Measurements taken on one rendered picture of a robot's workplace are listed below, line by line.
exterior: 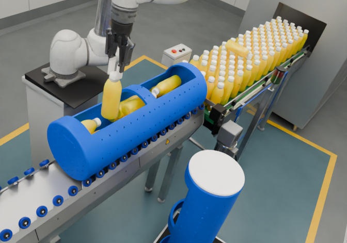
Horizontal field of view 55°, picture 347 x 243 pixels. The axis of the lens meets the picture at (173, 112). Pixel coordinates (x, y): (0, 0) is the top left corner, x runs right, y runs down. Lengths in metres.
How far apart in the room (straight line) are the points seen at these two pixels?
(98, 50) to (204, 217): 1.04
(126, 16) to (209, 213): 0.99
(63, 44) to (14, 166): 1.34
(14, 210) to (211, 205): 0.84
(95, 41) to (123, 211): 1.33
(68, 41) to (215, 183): 1.03
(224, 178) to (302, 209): 1.68
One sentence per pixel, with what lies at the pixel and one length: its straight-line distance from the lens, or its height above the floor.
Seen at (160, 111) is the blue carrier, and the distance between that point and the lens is 1.65.
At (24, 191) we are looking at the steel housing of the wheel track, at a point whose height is 0.93.
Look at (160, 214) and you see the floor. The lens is 2.68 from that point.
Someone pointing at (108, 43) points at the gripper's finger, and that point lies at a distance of 1.28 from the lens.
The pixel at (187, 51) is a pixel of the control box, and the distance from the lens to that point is 2.37.
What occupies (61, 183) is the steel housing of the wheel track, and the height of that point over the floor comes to 0.93.
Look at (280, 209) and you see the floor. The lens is 3.11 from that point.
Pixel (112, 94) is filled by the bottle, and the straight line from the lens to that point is 1.33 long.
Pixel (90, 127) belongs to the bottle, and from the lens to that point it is 1.56.
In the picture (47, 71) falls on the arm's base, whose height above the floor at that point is 1.05.
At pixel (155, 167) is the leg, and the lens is 2.55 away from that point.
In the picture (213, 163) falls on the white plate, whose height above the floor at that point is 1.04.
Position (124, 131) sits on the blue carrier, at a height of 1.17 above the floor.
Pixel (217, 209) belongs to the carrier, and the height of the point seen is 0.93.
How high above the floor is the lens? 2.21
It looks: 38 degrees down
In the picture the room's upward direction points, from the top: 16 degrees clockwise
